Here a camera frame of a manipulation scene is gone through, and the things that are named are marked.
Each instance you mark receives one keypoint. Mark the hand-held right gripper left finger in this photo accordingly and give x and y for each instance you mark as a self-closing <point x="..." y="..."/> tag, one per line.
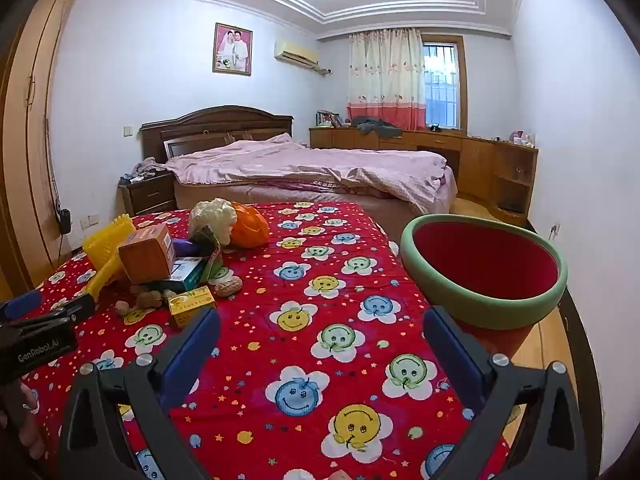
<point x="192" y="347"/>

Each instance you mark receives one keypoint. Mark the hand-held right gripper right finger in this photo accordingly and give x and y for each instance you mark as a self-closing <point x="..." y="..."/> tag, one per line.
<point x="450" y="355"/>

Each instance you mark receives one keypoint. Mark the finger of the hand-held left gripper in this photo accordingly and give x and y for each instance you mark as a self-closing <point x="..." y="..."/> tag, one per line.
<point x="77" y="307"/>
<point x="20" y="304"/>

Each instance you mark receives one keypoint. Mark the red bin with green rim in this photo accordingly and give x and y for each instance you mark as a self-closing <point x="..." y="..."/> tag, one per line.
<point x="485" y="265"/>

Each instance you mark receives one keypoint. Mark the purple wrapper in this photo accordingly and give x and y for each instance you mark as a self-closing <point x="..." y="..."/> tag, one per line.
<point x="185" y="247"/>

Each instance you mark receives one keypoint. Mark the person's left hand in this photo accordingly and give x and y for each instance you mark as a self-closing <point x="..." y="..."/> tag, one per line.
<point x="31" y="440"/>

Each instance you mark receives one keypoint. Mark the small yellow box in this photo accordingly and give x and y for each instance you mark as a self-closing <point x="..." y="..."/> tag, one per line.
<point x="192" y="306"/>

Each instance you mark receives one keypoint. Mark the yellow ribbed plastic piece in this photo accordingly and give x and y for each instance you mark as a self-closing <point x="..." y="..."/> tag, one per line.
<point x="106" y="245"/>

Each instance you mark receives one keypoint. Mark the tan peanut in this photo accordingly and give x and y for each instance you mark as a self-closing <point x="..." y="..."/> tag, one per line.
<point x="228" y="286"/>

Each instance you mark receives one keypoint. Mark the blue and white box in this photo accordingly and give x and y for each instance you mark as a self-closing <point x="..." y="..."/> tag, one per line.
<point x="185" y="270"/>

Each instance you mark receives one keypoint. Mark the brown cardboard box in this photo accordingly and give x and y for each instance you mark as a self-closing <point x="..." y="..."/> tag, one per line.
<point x="145" y="257"/>

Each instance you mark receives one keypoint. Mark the black charger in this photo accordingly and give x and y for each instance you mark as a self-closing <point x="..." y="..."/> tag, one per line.
<point x="64" y="221"/>

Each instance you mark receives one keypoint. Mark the red smiley flower blanket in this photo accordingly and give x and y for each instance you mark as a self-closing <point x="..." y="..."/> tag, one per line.
<point x="300" y="360"/>

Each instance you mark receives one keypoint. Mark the orange cloth item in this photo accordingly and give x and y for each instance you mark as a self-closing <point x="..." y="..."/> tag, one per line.
<point x="250" y="227"/>

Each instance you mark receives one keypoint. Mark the dark wooden nightstand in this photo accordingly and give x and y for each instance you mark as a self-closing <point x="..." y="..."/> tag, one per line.
<point x="150" y="195"/>

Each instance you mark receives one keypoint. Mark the pale clothes heap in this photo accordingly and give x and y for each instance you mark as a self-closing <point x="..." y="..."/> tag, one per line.
<point x="147" y="166"/>

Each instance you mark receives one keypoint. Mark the black flat device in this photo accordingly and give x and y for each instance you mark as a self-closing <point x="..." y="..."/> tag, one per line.
<point x="511" y="205"/>

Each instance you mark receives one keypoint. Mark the wooden wardrobe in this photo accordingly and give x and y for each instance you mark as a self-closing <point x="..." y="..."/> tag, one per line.
<point x="30" y="135"/>

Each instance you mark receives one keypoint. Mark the long wooden desk cabinet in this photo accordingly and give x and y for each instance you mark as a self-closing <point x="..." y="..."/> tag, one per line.
<point x="475" y="160"/>

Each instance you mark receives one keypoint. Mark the pink quilt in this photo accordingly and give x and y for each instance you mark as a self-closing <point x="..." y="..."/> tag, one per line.
<point x="300" y="165"/>

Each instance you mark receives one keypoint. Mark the dark wooden bed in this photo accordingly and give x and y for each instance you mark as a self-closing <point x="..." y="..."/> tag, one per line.
<point x="215" y="120"/>

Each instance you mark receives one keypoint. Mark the pink items on desk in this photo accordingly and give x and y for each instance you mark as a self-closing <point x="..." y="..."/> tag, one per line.
<point x="521" y="137"/>

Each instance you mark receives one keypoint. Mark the dark grey clothes heap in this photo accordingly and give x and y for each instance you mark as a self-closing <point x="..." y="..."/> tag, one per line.
<point x="375" y="126"/>

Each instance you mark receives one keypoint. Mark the row of books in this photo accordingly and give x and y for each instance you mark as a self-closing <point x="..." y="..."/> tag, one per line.
<point x="329" y="119"/>

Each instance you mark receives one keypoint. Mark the barred window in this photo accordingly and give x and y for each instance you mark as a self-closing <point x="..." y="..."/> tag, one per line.
<point x="442" y="85"/>

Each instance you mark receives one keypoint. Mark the floral curtain with red hem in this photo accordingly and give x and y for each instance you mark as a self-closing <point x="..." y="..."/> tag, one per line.
<point x="385" y="75"/>

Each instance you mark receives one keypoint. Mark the white air conditioner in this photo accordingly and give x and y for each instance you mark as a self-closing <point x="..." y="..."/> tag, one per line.
<point x="295" y="52"/>

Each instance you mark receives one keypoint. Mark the small white wall socket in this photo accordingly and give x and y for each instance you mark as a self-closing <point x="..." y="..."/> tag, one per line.
<point x="555" y="230"/>

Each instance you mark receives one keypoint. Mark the framed wall photo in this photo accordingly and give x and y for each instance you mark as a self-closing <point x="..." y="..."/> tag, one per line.
<point x="232" y="49"/>

